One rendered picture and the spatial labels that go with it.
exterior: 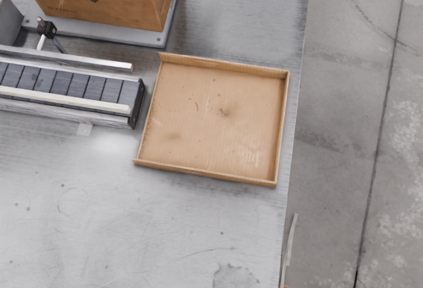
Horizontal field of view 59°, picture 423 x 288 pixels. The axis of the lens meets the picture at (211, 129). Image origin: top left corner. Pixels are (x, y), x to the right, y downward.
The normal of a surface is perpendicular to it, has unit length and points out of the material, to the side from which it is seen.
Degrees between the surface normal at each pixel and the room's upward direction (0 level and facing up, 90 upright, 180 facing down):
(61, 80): 0
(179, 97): 0
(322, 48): 0
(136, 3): 90
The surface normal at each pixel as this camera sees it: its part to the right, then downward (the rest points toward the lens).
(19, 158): -0.03, -0.34
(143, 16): -0.19, 0.92
